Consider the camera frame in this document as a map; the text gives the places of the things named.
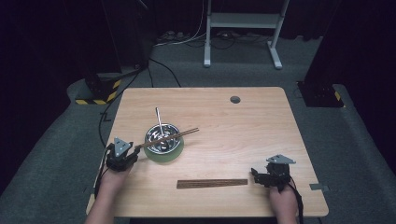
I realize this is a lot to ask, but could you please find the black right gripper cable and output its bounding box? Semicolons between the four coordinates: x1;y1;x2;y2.
287;176;305;224

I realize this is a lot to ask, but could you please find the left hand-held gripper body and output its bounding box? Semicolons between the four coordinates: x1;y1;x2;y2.
105;136;138;173

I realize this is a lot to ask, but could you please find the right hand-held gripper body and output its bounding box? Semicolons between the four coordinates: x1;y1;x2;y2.
263;154;297;191

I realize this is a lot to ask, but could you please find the white metal stand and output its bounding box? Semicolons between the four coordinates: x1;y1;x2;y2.
203;0;290;70

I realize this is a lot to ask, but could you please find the person's left hand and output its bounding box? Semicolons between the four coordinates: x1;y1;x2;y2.
98;165;133;195

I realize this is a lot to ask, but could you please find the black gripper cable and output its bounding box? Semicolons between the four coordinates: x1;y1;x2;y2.
287;176;305;224
93;145;112;199

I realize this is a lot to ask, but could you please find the white floor cable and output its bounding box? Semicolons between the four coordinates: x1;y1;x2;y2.
153;0;208;49

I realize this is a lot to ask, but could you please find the row of brown chopsticks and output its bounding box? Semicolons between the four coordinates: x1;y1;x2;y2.
176;178;249;189

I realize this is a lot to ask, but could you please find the person's right hand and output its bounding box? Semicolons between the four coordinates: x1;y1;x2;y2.
268;185;299;217

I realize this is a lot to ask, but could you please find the black yellow striped stand base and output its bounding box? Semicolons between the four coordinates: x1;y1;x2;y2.
75;72;122;106
296;80;347;109

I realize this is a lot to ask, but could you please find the dark power strip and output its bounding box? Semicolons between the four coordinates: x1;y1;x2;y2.
156;30;189;44

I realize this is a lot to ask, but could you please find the steel spoon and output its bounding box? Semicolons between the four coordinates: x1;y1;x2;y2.
155;106;172;150

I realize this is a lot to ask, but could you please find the steel bowl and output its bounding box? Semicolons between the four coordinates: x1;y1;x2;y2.
144;123;182;155

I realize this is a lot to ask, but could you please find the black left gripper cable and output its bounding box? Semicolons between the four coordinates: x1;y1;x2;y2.
93;145;112;199

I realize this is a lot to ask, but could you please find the brown wooden chopstick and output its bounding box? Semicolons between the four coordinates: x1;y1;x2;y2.
136;129;200;149
138;127;200;147

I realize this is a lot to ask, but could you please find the short black floor cable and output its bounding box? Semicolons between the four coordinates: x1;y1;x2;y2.
148;57;182;89

